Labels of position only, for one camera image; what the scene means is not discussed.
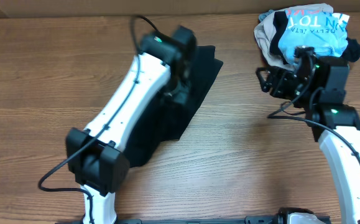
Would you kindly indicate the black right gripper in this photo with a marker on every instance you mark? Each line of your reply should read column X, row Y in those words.
column 276, row 78

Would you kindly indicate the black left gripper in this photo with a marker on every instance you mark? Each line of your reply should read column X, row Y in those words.
column 181, row 96

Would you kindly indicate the black t-shirt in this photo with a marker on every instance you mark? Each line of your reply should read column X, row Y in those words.
column 167, row 117

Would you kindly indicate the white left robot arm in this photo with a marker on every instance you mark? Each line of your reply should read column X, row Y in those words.
column 96, row 154

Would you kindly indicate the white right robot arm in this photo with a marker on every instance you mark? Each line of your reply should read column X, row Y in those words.
column 336, row 128

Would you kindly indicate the light blue printed t-shirt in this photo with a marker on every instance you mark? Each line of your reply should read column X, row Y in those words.
column 315, row 34

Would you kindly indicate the beige folded garment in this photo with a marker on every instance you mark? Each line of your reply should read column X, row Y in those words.
column 264, row 33

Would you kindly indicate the teal garment in pile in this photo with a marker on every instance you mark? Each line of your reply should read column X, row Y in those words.
column 266, row 15

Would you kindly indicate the brown cardboard backboard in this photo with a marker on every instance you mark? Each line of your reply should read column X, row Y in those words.
column 74, row 8

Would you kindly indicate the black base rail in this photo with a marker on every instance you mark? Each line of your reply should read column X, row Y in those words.
column 260, row 219

